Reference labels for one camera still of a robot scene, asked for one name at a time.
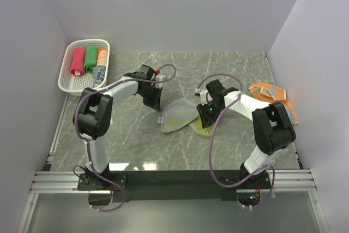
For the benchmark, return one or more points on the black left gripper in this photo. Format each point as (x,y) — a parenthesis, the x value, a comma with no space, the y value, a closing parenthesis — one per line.
(155,102)

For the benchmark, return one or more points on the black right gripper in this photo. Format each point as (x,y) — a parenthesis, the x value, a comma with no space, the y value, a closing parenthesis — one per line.
(206,119)

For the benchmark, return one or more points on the grey yellow frog towel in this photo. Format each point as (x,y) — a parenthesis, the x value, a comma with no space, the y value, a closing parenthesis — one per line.
(180,114)

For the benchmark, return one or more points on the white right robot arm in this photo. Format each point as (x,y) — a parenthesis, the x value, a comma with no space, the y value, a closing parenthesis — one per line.
(273,129)

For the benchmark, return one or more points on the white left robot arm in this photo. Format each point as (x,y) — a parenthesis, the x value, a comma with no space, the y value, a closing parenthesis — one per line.
(93,114)

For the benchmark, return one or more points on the orange patterned towel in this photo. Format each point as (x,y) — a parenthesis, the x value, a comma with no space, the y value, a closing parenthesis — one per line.
(271,93)

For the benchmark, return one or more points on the blue patterned rolled towel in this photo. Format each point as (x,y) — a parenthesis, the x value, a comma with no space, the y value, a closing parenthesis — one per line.
(99,76)

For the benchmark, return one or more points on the orange rolled towel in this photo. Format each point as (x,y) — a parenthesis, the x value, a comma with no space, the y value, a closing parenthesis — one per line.
(102,57)

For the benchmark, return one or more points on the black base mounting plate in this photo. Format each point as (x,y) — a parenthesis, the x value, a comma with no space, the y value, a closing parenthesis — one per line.
(167,185)

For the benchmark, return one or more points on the white plastic basket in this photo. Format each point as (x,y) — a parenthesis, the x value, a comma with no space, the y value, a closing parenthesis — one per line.
(74,85)

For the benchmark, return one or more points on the green rolled towel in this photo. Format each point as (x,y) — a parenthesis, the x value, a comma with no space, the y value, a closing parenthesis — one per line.
(91,56)

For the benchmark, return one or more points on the pink rolled towel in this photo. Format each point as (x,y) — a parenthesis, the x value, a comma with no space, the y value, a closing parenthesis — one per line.
(76,68)

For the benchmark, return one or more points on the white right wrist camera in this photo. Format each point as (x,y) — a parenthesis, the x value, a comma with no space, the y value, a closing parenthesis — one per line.
(203,95)

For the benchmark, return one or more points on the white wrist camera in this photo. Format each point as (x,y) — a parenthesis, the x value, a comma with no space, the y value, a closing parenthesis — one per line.
(159,79)
(203,95)

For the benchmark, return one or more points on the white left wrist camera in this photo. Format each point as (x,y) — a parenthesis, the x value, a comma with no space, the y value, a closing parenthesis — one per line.
(159,79)

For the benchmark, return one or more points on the aluminium rail frame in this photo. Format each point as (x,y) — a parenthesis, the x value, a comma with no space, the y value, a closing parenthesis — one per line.
(135,143)

